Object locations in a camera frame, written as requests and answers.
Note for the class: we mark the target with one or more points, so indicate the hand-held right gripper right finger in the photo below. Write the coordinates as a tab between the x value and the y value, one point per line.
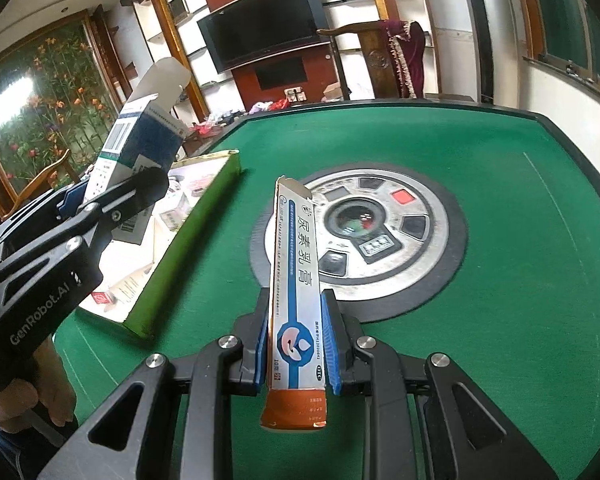
332	345

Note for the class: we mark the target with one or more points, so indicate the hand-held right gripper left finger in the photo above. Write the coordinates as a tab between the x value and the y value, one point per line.
257	355

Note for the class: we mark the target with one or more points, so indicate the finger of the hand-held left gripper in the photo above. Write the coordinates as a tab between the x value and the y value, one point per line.
72	197
125	200

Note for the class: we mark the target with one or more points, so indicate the blue white medicine box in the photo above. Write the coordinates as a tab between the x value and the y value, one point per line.
145	145

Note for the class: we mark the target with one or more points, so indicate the long white blue ointment box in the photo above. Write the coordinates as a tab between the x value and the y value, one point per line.
295	285

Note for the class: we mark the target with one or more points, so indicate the green storage box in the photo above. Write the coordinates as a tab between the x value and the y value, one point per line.
180	260

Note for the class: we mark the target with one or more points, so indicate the person's left hand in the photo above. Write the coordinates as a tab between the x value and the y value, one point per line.
5	405

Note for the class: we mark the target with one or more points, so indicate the light wooden armchair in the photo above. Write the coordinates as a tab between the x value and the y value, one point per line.
45	175

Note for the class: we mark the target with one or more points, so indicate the round grey table centre panel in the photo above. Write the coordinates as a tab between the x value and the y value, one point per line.
405	240

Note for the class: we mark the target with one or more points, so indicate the colourful clutter pile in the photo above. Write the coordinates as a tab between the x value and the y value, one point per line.
260	108

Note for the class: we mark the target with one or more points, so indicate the red-brown television cabinet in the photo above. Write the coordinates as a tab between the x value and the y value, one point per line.
245	85

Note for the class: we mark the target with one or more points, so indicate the black flat-screen television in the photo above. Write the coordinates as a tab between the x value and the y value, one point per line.
260	25

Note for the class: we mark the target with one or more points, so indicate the small cardboard box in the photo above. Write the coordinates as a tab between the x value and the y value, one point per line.
336	91

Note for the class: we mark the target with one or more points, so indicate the dark wooden chair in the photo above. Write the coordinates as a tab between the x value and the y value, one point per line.
375	60

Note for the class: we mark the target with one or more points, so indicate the maroon fringed cloth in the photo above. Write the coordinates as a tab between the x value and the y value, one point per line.
410	55

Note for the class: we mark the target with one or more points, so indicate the standing air conditioner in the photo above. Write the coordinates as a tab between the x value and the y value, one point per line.
477	30

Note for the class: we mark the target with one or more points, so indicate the window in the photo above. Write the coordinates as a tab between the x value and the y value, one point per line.
560	10

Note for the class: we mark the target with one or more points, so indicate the floral wall panel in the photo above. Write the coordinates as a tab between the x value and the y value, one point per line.
40	110

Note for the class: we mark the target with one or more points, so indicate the white wall shelf unit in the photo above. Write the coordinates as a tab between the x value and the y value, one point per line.
350	5
155	25

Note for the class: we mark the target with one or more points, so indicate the wall power socket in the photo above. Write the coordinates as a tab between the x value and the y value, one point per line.
295	95

